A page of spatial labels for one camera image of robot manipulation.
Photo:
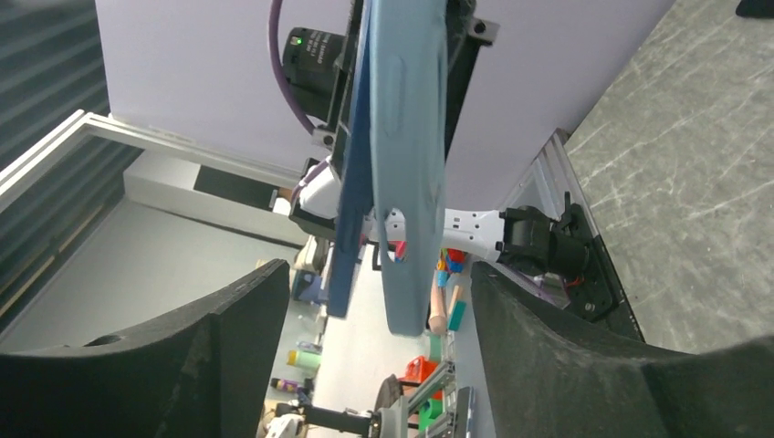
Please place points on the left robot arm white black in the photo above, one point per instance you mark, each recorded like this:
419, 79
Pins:
320, 68

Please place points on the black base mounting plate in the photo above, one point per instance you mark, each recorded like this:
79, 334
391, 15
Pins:
595, 278

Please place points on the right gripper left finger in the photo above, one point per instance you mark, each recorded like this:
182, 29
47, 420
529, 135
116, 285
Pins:
201, 370

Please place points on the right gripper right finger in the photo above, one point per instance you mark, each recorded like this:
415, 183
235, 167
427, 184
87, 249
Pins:
551, 374

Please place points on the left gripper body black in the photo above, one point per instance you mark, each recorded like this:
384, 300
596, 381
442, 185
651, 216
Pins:
466, 34

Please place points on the black phone on table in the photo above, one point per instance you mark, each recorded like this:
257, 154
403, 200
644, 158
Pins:
755, 9

